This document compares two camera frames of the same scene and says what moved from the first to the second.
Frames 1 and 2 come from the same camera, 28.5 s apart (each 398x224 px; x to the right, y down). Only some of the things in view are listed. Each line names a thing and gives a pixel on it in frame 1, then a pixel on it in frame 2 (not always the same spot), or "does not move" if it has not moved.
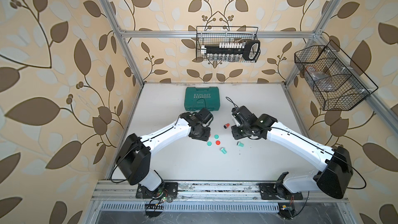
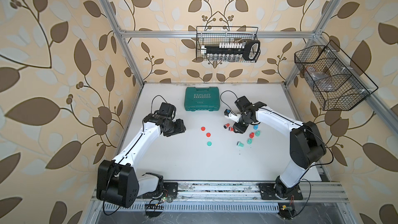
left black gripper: [205, 136] → [180, 124]
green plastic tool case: [197, 98] does not move
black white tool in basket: [231, 51] does not move
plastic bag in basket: [321, 81] does not move
